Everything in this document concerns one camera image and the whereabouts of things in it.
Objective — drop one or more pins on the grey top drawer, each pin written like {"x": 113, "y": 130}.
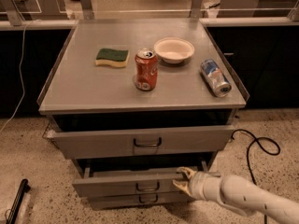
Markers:
{"x": 139, "y": 142}

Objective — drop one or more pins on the metal railing with posts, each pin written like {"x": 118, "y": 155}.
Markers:
{"x": 18, "y": 12}

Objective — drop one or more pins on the grey drawer cabinet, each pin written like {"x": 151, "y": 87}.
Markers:
{"x": 81, "y": 96}

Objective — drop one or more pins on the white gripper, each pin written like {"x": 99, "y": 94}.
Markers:
{"x": 197, "y": 185}

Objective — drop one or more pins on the green yellow sponge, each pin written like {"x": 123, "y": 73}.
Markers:
{"x": 112, "y": 57}

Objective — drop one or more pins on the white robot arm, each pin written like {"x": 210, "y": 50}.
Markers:
{"x": 237, "y": 194}

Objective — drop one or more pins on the grey bottom drawer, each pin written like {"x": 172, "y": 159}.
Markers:
{"x": 99, "y": 203}

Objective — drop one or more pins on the blue silver can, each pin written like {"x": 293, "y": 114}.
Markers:
{"x": 215, "y": 78}

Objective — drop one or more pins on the white bowl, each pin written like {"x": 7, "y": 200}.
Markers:
{"x": 174, "y": 50}

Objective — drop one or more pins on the grey drawer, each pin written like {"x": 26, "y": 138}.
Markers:
{"x": 123, "y": 177}
{"x": 139, "y": 142}
{"x": 99, "y": 203}

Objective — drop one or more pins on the orange soda can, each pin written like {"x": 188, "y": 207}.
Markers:
{"x": 147, "y": 69}

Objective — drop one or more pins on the black bar on floor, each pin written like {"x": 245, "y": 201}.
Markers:
{"x": 14, "y": 210}

